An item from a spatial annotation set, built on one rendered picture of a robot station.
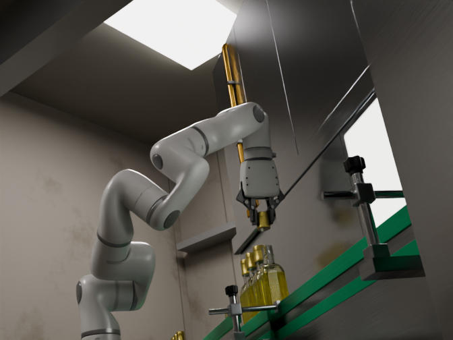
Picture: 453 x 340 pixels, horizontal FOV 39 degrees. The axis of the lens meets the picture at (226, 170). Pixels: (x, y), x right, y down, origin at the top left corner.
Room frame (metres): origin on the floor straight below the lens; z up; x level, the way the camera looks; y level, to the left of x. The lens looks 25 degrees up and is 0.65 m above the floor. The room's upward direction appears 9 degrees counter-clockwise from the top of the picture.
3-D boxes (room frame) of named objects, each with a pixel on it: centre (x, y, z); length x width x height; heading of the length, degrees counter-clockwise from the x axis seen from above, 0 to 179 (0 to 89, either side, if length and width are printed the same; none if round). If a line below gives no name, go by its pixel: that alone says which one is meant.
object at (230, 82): (2.05, -0.06, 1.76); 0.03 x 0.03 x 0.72; 19
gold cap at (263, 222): (1.60, -0.07, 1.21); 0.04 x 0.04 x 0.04
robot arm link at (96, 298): (1.57, 0.35, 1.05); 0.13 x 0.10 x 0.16; 117
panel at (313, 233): (1.39, -0.29, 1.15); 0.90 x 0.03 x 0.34; 19
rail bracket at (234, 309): (1.44, 0.01, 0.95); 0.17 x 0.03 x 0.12; 109
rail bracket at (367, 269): (0.83, -0.20, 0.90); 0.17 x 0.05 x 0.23; 109
